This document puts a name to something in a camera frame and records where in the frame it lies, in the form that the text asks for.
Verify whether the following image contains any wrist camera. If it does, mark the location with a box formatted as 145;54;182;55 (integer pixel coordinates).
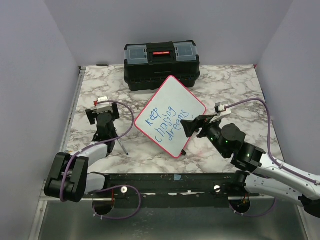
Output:
214;101;231;117
92;96;112;114

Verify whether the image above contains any pink framed whiteboard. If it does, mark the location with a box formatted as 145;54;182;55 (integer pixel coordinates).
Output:
134;75;207;158

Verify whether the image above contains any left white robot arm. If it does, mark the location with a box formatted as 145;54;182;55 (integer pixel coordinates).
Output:
44;103;120;203

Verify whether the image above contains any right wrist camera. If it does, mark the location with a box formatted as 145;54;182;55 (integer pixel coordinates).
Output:
214;101;231;117

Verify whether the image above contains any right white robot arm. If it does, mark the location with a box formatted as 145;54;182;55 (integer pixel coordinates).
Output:
181;115;320;218

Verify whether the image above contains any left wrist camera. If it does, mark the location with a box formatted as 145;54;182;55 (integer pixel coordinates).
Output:
92;96;112;114

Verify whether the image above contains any aluminium frame rail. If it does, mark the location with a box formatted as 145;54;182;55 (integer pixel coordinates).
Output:
39;66;86;202

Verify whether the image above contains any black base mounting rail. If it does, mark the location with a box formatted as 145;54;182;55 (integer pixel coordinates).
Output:
82;172;276;208

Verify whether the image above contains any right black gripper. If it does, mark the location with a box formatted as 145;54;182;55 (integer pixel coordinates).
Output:
180;114;229;157

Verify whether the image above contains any black plastic toolbox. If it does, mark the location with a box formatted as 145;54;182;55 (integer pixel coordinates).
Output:
124;40;201;92

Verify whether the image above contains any blue whiteboard marker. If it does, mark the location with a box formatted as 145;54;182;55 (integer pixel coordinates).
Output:
117;139;129;156

